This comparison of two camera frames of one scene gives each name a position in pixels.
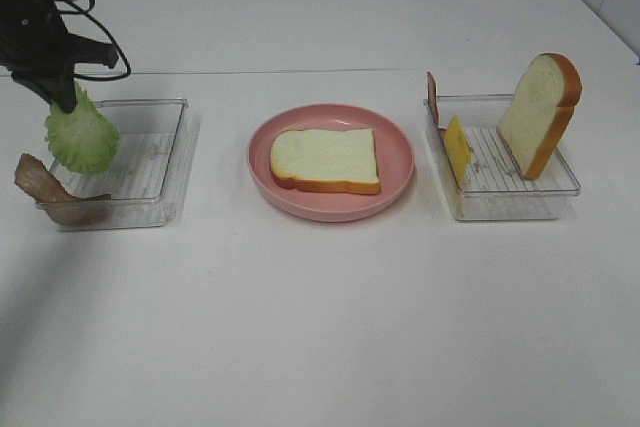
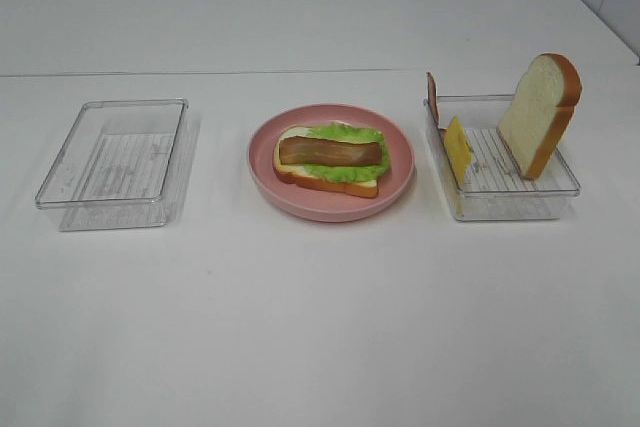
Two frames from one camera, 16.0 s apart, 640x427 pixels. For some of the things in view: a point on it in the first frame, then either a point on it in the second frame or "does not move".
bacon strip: x=44 y=189 → x=329 y=153
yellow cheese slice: x=459 y=156 does not move
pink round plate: x=396 y=163 does not move
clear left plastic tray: x=139 y=178 does not move
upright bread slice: x=536 y=118 does not move
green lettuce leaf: x=84 y=139 → x=350 y=172
